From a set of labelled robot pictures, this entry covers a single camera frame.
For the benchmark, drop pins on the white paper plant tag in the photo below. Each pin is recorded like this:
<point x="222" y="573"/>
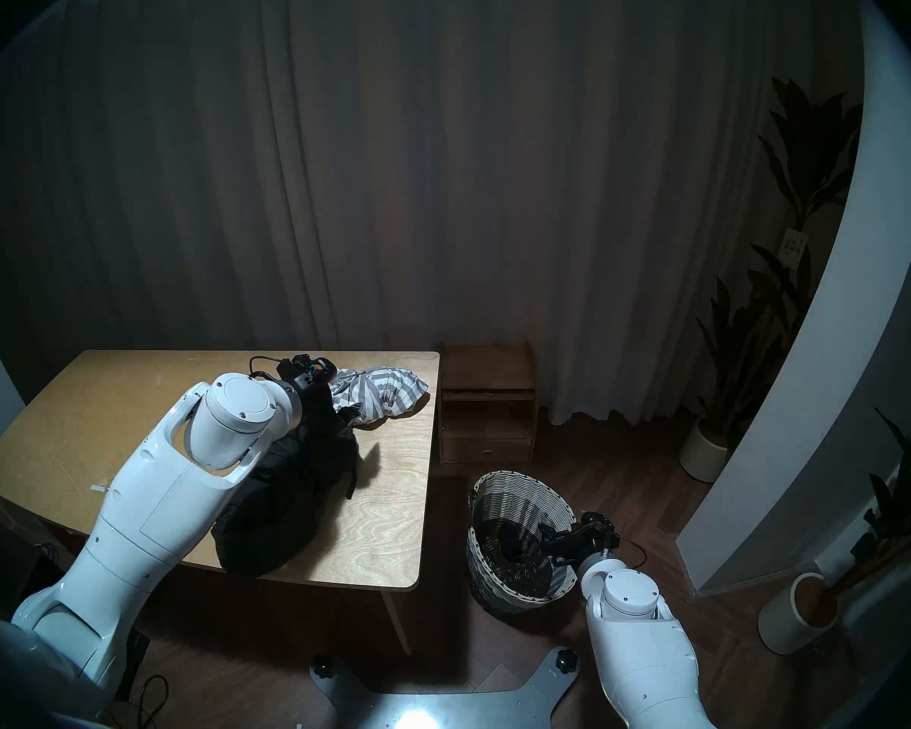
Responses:
<point x="793" y="247"/>

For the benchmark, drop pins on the long grey curtain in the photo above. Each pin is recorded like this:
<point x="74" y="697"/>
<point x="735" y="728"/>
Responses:
<point x="425" y="165"/>

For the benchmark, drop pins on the light wooden table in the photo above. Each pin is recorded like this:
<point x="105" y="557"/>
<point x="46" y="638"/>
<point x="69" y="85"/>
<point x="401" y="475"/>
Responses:
<point x="379" y="522"/>

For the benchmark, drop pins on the black knit sweater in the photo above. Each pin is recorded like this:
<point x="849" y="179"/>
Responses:
<point x="288" y="500"/>

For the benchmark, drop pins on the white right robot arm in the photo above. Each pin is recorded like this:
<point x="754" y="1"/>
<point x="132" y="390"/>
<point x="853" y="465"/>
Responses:
<point x="638" y="644"/>

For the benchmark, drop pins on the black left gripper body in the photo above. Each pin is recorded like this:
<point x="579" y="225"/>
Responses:
<point x="311" y="386"/>

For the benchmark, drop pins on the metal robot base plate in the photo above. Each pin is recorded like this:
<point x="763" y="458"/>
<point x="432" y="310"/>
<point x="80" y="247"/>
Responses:
<point x="440" y="708"/>

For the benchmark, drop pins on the grey white striped garment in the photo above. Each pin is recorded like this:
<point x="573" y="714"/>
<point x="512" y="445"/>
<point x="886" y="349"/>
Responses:
<point x="387" y="389"/>

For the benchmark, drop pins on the black base knob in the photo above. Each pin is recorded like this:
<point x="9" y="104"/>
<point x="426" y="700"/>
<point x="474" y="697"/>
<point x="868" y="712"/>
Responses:
<point x="323" y="667"/>
<point x="567" y="661"/>

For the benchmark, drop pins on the tall leafy plant with tag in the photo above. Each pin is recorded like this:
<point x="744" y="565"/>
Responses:
<point x="805" y="158"/>

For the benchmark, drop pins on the dark leafy plant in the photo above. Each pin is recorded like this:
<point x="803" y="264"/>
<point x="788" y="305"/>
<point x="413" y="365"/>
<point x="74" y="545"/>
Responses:
<point x="899" y="507"/>

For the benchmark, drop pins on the white pot with brown soil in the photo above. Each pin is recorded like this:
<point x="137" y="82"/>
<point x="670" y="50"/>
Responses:
<point x="786" y="621"/>

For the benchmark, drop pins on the woven wicker laundry hamper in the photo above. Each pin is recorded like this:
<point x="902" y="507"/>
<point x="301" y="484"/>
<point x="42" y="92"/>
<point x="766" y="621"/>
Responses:
<point x="501" y="575"/>

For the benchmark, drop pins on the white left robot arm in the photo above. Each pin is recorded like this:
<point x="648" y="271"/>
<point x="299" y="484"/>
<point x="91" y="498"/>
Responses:
<point x="167" y="492"/>

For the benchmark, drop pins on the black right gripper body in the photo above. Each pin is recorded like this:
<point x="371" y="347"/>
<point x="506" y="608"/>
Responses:
<point x="581" y="541"/>

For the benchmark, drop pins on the computer case with rgb fans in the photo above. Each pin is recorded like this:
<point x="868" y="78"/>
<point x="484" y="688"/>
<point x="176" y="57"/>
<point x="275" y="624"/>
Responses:
<point x="133" y="659"/>

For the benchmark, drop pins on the small wooden nightstand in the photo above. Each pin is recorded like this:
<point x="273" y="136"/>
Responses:
<point x="487" y="401"/>

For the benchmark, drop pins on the white pot of tall plant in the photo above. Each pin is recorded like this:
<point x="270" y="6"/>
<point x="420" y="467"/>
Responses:
<point x="702" y="454"/>

